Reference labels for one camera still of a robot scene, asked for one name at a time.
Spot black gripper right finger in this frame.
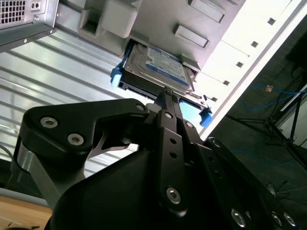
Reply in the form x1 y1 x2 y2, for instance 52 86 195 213
172 94 303 230

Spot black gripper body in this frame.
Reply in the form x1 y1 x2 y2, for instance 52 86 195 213
45 148 232 230

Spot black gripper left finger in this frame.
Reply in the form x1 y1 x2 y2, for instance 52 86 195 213
14 89 188 218

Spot hard disk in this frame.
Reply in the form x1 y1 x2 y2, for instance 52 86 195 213
109 39 214 128

